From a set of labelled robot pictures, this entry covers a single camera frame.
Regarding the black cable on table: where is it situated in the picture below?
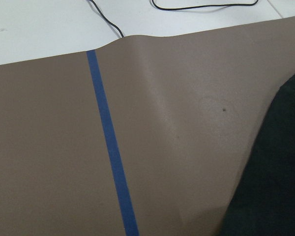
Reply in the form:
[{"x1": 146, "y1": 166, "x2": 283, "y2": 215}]
[{"x1": 88, "y1": 0, "x2": 125, "y2": 38}]

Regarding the black graphic t-shirt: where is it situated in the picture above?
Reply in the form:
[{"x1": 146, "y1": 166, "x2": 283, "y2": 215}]
[{"x1": 219, "y1": 74, "x2": 295, "y2": 236}]

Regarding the brown paper table cover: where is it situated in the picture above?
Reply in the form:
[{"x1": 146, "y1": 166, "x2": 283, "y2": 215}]
[{"x1": 0, "y1": 17, "x2": 295, "y2": 236}]

